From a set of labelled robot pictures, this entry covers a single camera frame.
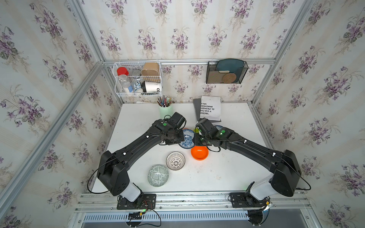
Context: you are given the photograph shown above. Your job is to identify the dark rimmed blue floral bowl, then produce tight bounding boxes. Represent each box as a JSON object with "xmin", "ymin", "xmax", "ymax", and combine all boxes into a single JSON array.
[{"xmin": 178, "ymin": 128, "xmax": 195, "ymax": 149}]

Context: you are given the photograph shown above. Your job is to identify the plain orange bowl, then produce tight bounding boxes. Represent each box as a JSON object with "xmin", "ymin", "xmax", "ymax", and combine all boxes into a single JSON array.
[{"xmin": 191, "ymin": 146, "xmax": 209, "ymax": 161}]

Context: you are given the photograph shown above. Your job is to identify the brown white patterned bowl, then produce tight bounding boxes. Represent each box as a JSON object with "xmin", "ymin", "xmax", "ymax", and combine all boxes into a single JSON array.
[{"xmin": 166, "ymin": 152, "xmax": 185, "ymax": 171}]

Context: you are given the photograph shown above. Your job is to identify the lime green bowl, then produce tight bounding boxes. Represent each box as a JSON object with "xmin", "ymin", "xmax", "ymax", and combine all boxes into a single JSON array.
[{"xmin": 194, "ymin": 127, "xmax": 200, "ymax": 134}]

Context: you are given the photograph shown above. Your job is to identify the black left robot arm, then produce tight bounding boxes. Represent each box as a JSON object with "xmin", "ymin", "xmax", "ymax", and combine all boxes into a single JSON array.
[{"xmin": 96, "ymin": 116, "xmax": 186, "ymax": 202}]

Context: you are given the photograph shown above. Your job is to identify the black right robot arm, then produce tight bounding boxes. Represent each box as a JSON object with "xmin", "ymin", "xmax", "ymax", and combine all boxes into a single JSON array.
[{"xmin": 196, "ymin": 126, "xmax": 301, "ymax": 200}]

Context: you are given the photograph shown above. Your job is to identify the mint green pen cup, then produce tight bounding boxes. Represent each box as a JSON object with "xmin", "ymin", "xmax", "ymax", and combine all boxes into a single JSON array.
[{"xmin": 159, "ymin": 104, "xmax": 174, "ymax": 119}]

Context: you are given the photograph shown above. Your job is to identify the white book black lettering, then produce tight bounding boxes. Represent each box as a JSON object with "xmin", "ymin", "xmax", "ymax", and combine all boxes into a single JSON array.
[{"xmin": 200, "ymin": 96, "xmax": 221, "ymax": 122}]

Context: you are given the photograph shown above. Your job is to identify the pens in cup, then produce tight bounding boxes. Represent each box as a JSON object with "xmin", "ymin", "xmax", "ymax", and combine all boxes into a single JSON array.
[{"xmin": 157, "ymin": 95, "xmax": 173, "ymax": 108}]

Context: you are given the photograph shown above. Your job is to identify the grey book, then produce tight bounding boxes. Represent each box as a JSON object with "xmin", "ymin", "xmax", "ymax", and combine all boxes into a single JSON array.
[{"xmin": 193, "ymin": 98, "xmax": 221, "ymax": 123}]

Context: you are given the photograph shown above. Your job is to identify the green grey patterned bowl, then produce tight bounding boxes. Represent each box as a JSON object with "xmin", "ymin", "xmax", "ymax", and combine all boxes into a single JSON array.
[{"xmin": 147, "ymin": 165, "xmax": 169, "ymax": 187}]

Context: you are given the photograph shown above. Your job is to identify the white black cylinder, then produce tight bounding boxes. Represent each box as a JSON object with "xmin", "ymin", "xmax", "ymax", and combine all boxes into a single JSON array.
[{"xmin": 141, "ymin": 81, "xmax": 162, "ymax": 93}]

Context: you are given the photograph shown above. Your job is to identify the round cork coaster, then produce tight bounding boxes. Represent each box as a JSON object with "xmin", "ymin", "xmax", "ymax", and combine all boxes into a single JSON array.
[{"xmin": 221, "ymin": 73, "xmax": 237, "ymax": 84}]

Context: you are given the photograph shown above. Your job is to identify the clear plastic bottle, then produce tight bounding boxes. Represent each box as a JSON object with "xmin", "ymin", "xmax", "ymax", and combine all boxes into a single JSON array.
[{"xmin": 118, "ymin": 75, "xmax": 133, "ymax": 93}]

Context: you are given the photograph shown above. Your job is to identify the teal plate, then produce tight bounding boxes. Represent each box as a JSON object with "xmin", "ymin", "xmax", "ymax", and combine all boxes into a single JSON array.
[{"xmin": 216, "ymin": 59, "xmax": 245, "ymax": 84}]

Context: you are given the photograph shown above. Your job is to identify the red lid jar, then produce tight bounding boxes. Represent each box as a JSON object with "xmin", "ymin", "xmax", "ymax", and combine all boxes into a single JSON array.
[{"xmin": 117, "ymin": 67, "xmax": 129, "ymax": 76}]

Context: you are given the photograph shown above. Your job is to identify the white ribbed vent strip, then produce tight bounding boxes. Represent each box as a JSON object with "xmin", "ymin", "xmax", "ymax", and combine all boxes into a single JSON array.
[{"xmin": 83, "ymin": 211, "xmax": 248, "ymax": 223}]

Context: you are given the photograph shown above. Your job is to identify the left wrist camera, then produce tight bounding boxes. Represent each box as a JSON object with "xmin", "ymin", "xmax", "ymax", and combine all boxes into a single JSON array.
[{"xmin": 169, "ymin": 112, "xmax": 186, "ymax": 129}]

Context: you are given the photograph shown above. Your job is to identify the black mesh wall holder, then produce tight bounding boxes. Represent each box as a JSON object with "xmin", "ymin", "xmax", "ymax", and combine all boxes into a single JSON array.
[{"xmin": 206, "ymin": 61, "xmax": 249, "ymax": 84}]

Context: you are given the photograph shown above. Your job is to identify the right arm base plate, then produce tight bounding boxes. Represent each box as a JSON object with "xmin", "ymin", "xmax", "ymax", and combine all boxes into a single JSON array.
[{"xmin": 228, "ymin": 192, "xmax": 271, "ymax": 210}]

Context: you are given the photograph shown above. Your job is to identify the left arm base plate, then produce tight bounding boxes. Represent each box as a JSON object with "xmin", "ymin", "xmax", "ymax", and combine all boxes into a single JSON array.
[{"xmin": 117, "ymin": 193, "xmax": 156, "ymax": 210}]

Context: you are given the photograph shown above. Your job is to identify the white wire basket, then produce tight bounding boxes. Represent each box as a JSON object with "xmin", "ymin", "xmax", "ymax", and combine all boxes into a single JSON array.
[{"xmin": 113, "ymin": 61, "xmax": 163, "ymax": 97}]

